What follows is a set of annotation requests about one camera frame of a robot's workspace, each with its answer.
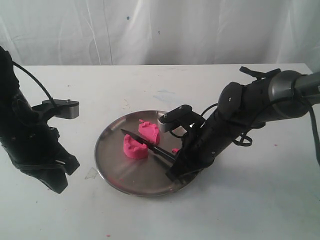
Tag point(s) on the black kitchen knife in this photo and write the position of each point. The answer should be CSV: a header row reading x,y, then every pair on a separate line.
x,y
154,148

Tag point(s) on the round stainless steel plate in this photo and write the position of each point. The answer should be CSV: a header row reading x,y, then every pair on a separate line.
x,y
139,177

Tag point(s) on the cut pink dough piece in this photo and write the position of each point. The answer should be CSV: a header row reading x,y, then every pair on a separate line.
x,y
149,131

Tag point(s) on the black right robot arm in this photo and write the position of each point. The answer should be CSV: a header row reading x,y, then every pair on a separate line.
x,y
272,96

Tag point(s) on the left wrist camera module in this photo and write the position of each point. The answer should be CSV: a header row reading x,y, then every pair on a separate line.
x,y
64,109

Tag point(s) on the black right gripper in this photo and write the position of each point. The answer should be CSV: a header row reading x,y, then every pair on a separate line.
x,y
199,152

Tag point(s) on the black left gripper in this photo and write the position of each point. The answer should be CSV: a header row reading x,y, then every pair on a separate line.
x,y
33,146

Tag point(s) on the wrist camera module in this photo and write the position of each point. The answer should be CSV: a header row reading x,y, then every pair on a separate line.
x,y
64,109
182,116

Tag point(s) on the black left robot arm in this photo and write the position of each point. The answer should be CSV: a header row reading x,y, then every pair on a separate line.
x,y
9,83

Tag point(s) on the pink crumb near knife upper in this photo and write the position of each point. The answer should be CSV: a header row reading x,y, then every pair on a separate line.
x,y
175,150

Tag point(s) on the white backdrop curtain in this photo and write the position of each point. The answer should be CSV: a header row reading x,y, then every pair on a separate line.
x,y
161,32

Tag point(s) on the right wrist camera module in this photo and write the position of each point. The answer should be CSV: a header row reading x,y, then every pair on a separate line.
x,y
182,116

